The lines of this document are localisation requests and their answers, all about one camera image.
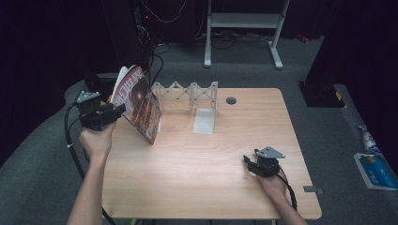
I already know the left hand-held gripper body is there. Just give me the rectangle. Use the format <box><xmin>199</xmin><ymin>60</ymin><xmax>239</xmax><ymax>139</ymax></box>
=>
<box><xmin>76</xmin><ymin>90</ymin><xmax>114</xmax><ymax>131</ymax></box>

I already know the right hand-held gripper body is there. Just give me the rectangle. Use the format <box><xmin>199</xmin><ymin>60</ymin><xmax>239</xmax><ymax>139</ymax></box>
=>
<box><xmin>253</xmin><ymin>145</ymin><xmax>286</xmax><ymax>178</ymax></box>

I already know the dark red magazine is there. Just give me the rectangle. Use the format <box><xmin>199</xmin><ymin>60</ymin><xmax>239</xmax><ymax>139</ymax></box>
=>
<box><xmin>110</xmin><ymin>64</ymin><xmax>164</xmax><ymax>145</ymax></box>

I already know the white expanding book rack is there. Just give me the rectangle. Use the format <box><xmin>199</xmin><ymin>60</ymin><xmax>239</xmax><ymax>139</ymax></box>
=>
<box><xmin>150</xmin><ymin>81</ymin><xmax>220</xmax><ymax>135</ymax></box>

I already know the person's right hand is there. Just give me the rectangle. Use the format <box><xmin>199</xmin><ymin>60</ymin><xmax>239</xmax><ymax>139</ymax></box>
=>
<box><xmin>256</xmin><ymin>173</ymin><xmax>288</xmax><ymax>201</ymax></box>

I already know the person's left hand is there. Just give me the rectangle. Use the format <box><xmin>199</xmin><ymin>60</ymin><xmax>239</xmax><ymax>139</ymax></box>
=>
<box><xmin>78</xmin><ymin>120</ymin><xmax>117</xmax><ymax>160</ymax></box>

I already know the black yellow striped base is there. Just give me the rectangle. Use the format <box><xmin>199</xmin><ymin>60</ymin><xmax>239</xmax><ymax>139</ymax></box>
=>
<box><xmin>84</xmin><ymin>72</ymin><xmax>122</xmax><ymax>104</ymax></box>

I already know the grey tape piece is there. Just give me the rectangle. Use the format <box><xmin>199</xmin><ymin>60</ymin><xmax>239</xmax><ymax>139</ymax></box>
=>
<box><xmin>302</xmin><ymin>185</ymin><xmax>325</xmax><ymax>195</ymax></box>

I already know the dark equipment rack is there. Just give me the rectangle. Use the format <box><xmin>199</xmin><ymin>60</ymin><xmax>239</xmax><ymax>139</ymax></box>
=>
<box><xmin>99</xmin><ymin>0</ymin><xmax>158</xmax><ymax>69</ymax></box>

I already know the black box with yellow stripe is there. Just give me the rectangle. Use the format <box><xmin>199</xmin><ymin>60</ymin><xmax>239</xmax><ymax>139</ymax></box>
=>
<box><xmin>298</xmin><ymin>80</ymin><xmax>347</xmax><ymax>109</ymax></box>

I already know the blue packet on floor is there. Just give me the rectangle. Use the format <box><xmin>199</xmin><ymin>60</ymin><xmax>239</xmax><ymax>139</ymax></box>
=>
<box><xmin>353</xmin><ymin>152</ymin><xmax>398</xmax><ymax>191</ymax></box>

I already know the white metal stand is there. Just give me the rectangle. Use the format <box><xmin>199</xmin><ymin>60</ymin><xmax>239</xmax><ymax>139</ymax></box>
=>
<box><xmin>204</xmin><ymin>0</ymin><xmax>290</xmax><ymax>70</ymax></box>

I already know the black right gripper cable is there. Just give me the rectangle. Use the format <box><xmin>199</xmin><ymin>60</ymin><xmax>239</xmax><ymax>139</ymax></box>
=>
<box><xmin>275</xmin><ymin>167</ymin><xmax>299</xmax><ymax>211</ymax></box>

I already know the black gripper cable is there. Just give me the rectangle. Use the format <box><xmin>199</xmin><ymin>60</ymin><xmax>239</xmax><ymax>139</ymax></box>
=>
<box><xmin>275</xmin><ymin>167</ymin><xmax>299</xmax><ymax>211</ymax></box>
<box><xmin>64</xmin><ymin>101</ymin><xmax>116</xmax><ymax>225</ymax></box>

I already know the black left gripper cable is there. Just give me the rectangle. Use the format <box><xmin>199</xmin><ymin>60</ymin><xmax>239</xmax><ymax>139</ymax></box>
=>
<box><xmin>64</xmin><ymin>101</ymin><xmax>116</xmax><ymax>225</ymax></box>

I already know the black floor cable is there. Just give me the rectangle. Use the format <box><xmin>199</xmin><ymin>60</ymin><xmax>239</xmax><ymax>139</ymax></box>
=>
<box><xmin>144</xmin><ymin>43</ymin><xmax>165</xmax><ymax>87</ymax></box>

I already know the white hanging cable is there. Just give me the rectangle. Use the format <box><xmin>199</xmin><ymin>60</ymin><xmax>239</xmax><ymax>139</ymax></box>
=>
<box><xmin>139</xmin><ymin>0</ymin><xmax>188</xmax><ymax>23</ymax></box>

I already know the black cable bundle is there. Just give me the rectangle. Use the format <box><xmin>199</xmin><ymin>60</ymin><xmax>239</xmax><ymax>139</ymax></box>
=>
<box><xmin>193</xmin><ymin>29</ymin><xmax>273</xmax><ymax>51</ymax></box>

